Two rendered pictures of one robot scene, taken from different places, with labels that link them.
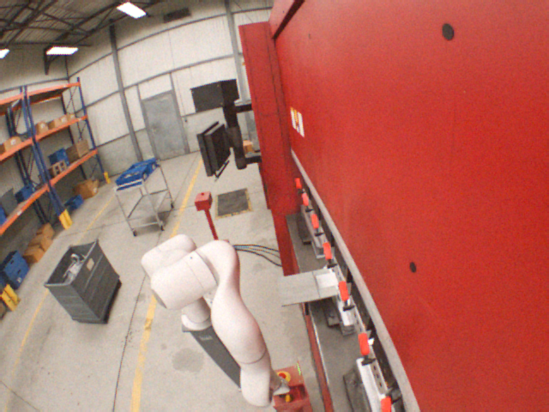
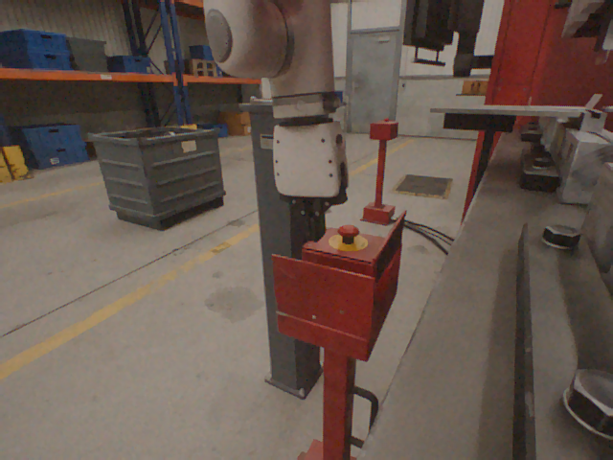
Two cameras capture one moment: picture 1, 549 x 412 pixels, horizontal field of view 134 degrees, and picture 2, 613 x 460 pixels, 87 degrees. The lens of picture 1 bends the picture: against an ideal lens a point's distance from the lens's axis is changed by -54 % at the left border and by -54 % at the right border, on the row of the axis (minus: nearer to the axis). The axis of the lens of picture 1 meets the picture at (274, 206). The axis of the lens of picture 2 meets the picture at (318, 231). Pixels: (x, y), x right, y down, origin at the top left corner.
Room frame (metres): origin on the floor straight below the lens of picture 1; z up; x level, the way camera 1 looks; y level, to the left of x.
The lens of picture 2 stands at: (-0.08, -0.12, 1.04)
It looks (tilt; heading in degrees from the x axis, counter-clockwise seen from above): 24 degrees down; 31
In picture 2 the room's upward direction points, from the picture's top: straight up
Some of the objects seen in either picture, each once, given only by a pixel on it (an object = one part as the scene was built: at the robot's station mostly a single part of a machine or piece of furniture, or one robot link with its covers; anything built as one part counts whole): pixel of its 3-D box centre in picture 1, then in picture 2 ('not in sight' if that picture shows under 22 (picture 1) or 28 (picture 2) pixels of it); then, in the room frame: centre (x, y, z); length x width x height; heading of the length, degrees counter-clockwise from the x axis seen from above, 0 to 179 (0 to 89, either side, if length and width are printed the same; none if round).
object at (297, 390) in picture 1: (287, 387); (343, 269); (0.36, 0.09, 0.75); 0.20 x 0.16 x 0.18; 6
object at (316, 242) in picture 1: (312, 228); (553, 125); (1.32, -0.22, 0.92); 0.50 x 0.06 x 0.10; 1
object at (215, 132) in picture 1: (216, 146); (434, 10); (1.99, 0.39, 1.42); 0.45 x 0.12 x 0.36; 170
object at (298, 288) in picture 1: (306, 287); (500, 109); (0.77, -0.08, 1.00); 0.26 x 0.18 x 0.01; 91
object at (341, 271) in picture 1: (350, 266); not in sight; (0.60, -0.23, 1.26); 0.15 x 0.09 x 0.17; 1
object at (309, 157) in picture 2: (274, 387); (308, 155); (0.30, 0.12, 0.95); 0.10 x 0.07 x 0.11; 96
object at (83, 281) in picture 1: (84, 283); (166, 172); (1.63, 2.44, 0.36); 0.80 x 0.60 x 0.72; 3
